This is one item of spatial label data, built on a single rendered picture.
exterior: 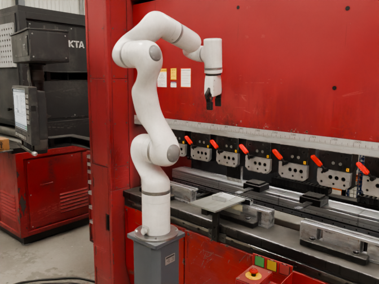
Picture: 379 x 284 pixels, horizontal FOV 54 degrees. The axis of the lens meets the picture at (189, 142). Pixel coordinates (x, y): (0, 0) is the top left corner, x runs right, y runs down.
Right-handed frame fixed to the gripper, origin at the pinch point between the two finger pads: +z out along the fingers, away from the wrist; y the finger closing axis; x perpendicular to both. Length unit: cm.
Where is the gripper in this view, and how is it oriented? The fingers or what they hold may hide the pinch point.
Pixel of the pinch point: (214, 106)
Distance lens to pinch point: 179.7
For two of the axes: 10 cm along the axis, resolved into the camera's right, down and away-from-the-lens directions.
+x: 8.7, 1.1, -4.8
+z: 0.4, 9.5, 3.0
